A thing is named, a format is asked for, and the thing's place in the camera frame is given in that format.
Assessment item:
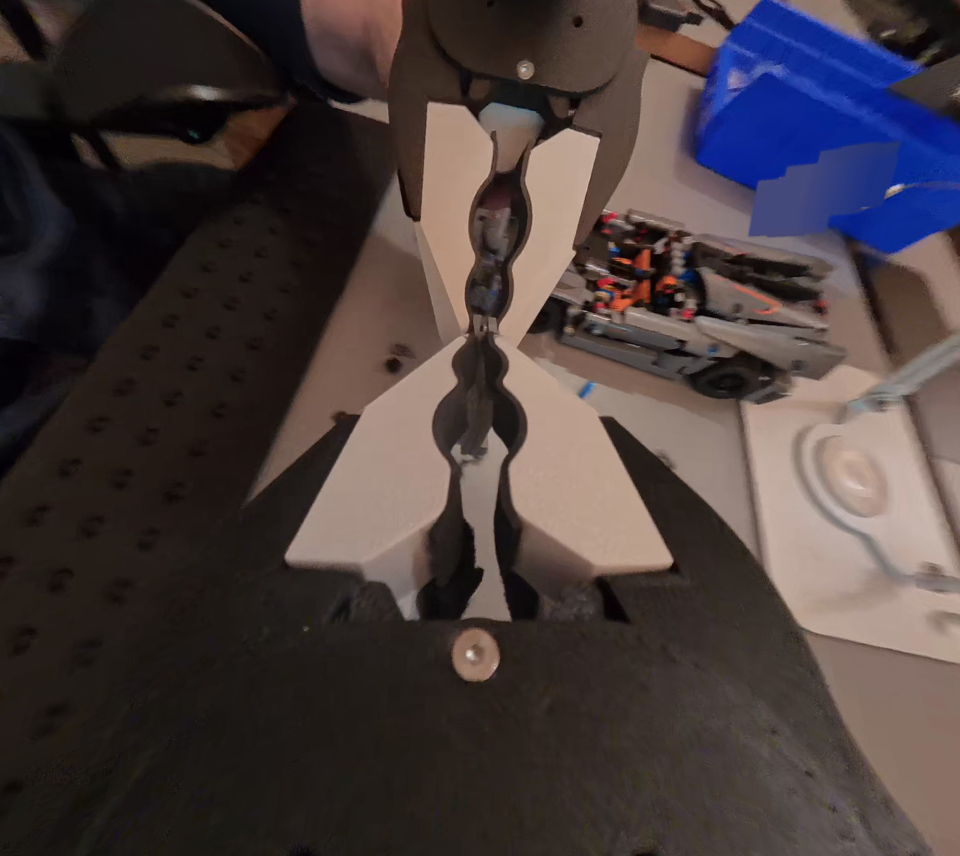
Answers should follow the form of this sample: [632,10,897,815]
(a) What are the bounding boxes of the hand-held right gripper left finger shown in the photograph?
[285,334,485,621]

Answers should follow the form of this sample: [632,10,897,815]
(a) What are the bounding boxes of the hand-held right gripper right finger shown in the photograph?
[483,334,675,621]

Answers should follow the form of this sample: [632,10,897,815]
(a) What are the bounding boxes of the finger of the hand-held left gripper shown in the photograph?
[495,128,605,340]
[414,100,500,347]

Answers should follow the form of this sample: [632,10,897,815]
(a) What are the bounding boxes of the dark grey lego beam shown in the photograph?
[457,316,499,461]

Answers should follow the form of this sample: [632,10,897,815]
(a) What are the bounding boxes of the grey lego car model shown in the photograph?
[543,208,851,403]

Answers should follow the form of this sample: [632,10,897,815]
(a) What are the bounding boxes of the scattered loose lego pieces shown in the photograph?
[333,342,676,471]

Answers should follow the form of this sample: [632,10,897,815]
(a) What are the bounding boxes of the person's left hand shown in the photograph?
[300,0,430,100]

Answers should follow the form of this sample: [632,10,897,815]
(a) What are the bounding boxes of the black power adapter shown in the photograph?
[637,1,705,34]

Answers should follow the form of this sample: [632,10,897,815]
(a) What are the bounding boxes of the white booklet stand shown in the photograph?
[738,327,960,664]

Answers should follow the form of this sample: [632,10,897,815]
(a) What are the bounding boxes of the black perforated mat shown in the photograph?
[0,98,402,856]

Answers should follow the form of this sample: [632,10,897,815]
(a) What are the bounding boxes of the blue plastic bin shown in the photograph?
[693,0,960,255]

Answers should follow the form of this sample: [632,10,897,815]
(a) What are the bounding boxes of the black chair armrest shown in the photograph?
[0,0,292,148]

